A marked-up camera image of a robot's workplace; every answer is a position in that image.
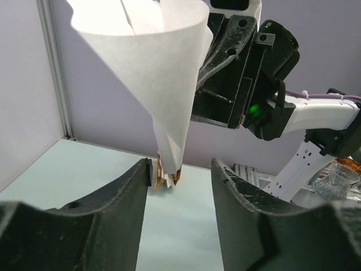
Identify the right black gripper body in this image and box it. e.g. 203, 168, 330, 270
191, 13, 271, 129

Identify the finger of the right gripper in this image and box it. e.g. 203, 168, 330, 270
196, 15, 257, 88

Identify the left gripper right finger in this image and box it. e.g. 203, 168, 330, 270
211, 159, 360, 270

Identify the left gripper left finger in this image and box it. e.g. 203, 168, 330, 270
1, 159, 151, 270

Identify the white paper coffee filter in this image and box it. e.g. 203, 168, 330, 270
69, 1, 212, 174

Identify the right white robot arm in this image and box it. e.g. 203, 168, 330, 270
191, 13, 360, 201

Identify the stack of paper filters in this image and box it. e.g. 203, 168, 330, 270
151, 153, 182, 189

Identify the ribbed clear glass carafe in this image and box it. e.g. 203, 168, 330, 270
312, 161, 360, 201

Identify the right aluminium frame post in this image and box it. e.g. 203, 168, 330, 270
36, 0, 76, 140

